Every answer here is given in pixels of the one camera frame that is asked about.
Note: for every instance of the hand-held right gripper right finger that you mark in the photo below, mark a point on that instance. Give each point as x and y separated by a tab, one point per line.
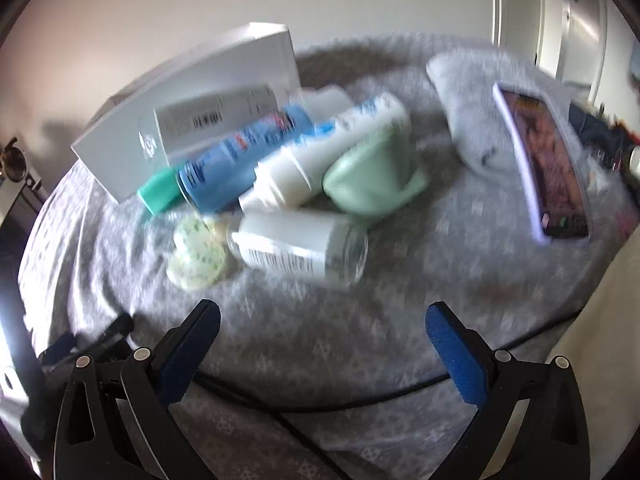
460	360

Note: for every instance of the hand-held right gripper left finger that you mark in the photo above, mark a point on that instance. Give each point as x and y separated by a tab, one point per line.
190	355

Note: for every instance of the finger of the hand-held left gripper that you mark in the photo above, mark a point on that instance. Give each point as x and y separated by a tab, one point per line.
112	332

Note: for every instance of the grey printed blanket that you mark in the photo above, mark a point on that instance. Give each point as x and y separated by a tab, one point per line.
390	310

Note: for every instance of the clear bottle white label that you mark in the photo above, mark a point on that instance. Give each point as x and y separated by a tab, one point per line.
300	245

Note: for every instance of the round metal fixture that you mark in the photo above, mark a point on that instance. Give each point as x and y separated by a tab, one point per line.
14	160

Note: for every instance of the blue spray can teal cap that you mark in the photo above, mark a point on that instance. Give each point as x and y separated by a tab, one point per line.
235	155

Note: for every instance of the mint green bowl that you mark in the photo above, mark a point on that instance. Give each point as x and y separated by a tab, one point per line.
370	175

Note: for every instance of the phone in lilac case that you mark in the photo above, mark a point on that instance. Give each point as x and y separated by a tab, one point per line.
550	170

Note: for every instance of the white bottle blue label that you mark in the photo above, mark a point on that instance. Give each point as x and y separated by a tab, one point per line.
320	152

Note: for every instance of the small white barcode carton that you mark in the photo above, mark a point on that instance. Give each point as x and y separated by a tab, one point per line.
210	112

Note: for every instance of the white sock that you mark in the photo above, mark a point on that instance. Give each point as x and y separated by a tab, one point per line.
470	110

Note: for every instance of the dark cloth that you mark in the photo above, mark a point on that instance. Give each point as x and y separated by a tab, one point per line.
600	132

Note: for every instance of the large white cardboard box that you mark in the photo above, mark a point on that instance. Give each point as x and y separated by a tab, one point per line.
210	65

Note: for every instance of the white door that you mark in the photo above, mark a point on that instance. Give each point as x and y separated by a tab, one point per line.
565	20

